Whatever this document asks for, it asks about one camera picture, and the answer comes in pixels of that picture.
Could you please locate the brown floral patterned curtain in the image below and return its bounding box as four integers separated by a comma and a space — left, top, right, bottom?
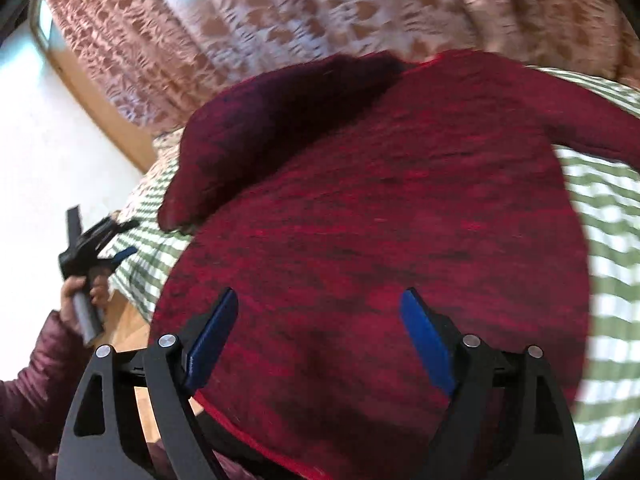
46, 0, 639, 133

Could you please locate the person's left hand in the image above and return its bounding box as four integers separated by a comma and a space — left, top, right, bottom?
60, 273, 111, 336

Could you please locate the wooden door frame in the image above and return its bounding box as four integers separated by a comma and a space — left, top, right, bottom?
28, 0, 156, 174

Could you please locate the green white checkered bed sheet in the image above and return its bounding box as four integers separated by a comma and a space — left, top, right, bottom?
112, 68, 639, 478

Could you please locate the maroon jacket left forearm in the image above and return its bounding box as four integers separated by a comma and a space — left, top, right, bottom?
1, 311, 91, 479

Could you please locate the dark red floral knit sweater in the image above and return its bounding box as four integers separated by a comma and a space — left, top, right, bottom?
151, 51, 639, 479

